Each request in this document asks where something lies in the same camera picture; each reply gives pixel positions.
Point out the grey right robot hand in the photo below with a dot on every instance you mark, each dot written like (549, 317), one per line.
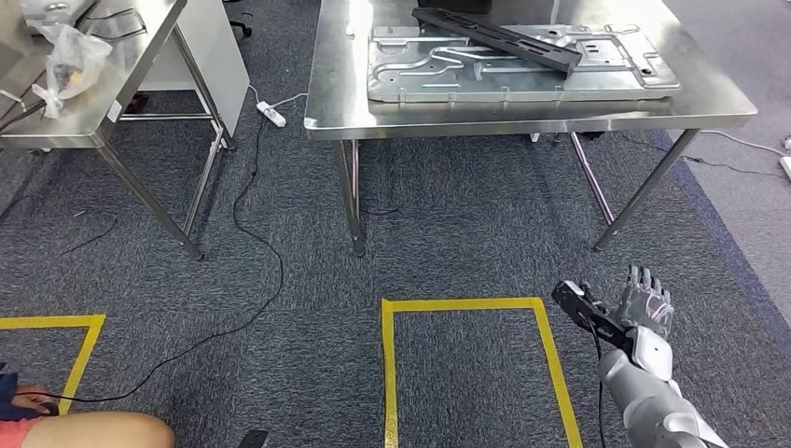
(646, 306)

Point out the long black plastic part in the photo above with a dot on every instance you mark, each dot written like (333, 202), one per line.
(494, 38)

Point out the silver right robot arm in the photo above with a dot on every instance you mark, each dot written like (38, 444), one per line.
(649, 402)

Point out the stainless steel workbench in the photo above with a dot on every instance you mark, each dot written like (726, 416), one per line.
(334, 93)

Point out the white power strip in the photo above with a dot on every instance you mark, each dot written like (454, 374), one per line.
(786, 167)
(270, 114)

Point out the stamped sheet metal panel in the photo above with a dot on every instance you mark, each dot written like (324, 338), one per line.
(432, 77)

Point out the black office chair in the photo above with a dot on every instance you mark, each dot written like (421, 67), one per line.
(241, 28)

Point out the red floor object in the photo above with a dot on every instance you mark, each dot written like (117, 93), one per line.
(137, 102)

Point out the person's leg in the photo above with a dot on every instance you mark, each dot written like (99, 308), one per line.
(105, 431)

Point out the stainless steel side table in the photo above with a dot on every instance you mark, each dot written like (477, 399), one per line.
(92, 105)

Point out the person's hand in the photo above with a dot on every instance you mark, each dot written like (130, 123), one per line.
(34, 400)

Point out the clear plastic bag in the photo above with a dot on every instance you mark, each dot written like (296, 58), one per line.
(74, 62)

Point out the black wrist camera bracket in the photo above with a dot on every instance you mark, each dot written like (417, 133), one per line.
(584, 312)

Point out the black robot bracket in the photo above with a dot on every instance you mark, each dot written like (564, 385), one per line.
(253, 439)

